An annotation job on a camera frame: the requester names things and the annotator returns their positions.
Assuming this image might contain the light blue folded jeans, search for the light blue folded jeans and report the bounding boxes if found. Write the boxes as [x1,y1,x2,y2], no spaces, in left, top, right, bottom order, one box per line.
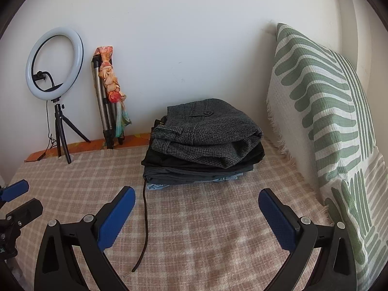
[147,171,244,191]

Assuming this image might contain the black mini tripod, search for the black mini tripod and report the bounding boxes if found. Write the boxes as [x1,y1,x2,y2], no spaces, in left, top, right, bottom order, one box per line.
[51,97,91,164]

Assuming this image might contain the grey checked pants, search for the grey checked pants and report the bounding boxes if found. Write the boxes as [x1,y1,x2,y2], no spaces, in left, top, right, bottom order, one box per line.
[151,98,264,169]

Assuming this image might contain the pink plaid blanket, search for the pink plaid blanket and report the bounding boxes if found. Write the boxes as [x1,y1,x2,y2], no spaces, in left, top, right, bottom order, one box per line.
[0,138,331,291]

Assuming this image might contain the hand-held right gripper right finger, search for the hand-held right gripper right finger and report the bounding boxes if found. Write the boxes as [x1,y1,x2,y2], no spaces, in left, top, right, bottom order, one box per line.
[258,188,357,291]

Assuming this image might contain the black ring light cable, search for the black ring light cable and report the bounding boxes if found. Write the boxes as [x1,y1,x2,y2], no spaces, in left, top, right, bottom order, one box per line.
[36,100,59,160]

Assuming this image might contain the folded silver tripod with scarf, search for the folded silver tripod with scarf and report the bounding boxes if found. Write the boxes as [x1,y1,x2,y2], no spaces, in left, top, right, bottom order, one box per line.
[95,45,132,138]

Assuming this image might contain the dark grey folded pants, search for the dark grey folded pants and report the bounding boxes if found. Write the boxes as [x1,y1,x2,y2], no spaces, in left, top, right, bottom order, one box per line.
[143,164,255,185]

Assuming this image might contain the black drawstring cord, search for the black drawstring cord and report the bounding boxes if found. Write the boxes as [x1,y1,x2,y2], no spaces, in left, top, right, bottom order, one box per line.
[132,179,150,273]

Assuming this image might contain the white ring light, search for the white ring light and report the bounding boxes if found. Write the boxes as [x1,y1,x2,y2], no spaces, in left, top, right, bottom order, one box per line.
[26,27,84,100]

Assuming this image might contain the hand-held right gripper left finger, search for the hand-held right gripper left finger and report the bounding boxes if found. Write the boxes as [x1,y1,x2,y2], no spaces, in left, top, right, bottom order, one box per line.
[34,186,136,291]

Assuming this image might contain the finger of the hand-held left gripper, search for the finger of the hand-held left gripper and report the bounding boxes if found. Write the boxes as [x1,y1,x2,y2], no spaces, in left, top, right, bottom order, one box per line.
[0,198,44,229]
[0,180,30,202]

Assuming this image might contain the green and white patterned cushion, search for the green and white patterned cushion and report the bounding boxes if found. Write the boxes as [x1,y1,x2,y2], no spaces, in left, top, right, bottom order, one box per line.
[266,23,388,291]

